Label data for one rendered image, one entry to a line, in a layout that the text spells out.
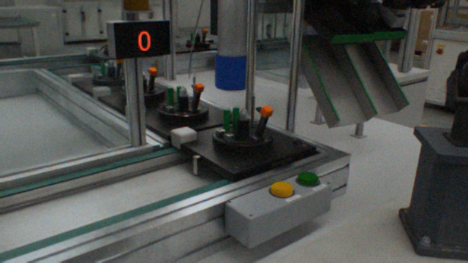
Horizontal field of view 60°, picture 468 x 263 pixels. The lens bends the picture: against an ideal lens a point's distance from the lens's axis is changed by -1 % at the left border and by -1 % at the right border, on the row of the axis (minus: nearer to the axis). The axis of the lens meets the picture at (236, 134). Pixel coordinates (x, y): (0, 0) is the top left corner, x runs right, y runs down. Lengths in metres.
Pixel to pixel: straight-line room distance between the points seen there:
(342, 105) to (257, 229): 0.50
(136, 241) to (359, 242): 0.42
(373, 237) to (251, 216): 0.28
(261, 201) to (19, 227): 0.42
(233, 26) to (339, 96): 0.84
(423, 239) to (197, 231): 0.41
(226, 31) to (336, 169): 1.05
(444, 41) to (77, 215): 4.71
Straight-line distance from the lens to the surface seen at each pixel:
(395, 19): 1.13
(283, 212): 0.73
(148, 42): 0.87
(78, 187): 0.89
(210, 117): 1.12
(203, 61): 2.27
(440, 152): 0.76
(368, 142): 1.35
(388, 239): 0.87
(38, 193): 0.87
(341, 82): 1.13
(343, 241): 0.83
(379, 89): 1.23
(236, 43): 1.84
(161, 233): 0.67
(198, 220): 0.70
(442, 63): 5.18
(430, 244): 0.85
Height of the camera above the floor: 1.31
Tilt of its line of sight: 20 degrees down
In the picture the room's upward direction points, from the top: 1 degrees clockwise
